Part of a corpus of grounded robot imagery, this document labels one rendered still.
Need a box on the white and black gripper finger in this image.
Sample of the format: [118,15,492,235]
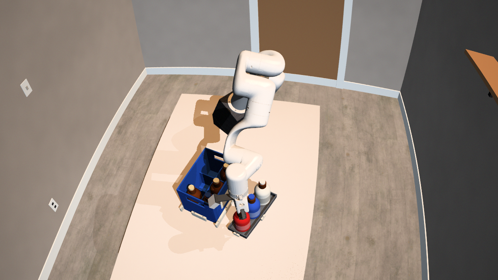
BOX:
[238,209,247,220]

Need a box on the red bottle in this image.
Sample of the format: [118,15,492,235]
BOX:
[233,211,251,232]

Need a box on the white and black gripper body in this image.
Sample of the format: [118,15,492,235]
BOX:
[230,195,249,214]

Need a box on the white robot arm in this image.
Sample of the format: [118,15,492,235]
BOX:
[208,50,285,209]

